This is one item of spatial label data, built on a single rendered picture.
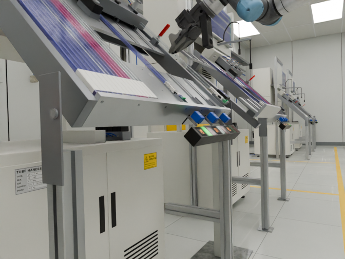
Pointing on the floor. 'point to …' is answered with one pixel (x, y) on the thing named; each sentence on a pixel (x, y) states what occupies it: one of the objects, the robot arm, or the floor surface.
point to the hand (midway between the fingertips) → (173, 52)
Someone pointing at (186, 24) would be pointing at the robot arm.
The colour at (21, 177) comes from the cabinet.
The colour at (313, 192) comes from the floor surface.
